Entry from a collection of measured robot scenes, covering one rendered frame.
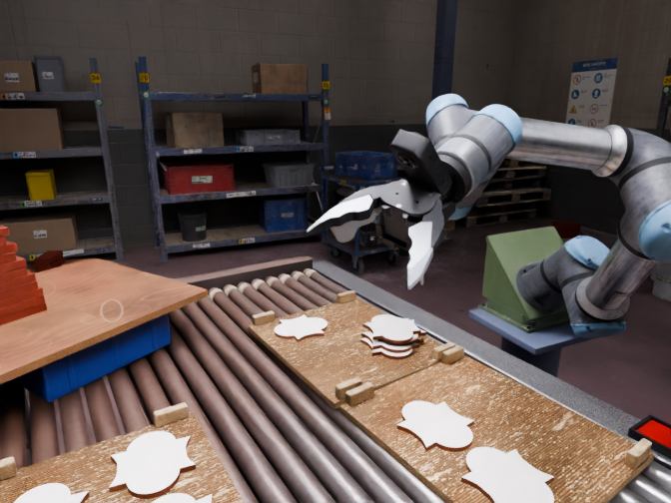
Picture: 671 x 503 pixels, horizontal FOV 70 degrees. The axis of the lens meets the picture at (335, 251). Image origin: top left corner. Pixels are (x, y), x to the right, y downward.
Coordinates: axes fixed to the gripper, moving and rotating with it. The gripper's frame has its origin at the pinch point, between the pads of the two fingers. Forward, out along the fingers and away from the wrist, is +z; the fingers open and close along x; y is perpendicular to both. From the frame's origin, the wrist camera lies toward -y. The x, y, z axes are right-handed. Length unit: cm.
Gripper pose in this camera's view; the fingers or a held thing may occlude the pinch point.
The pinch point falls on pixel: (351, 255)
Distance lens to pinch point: 54.2
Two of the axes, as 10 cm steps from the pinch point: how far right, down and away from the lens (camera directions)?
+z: -6.5, 6.0, -4.6
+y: 1.3, 6.9, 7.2
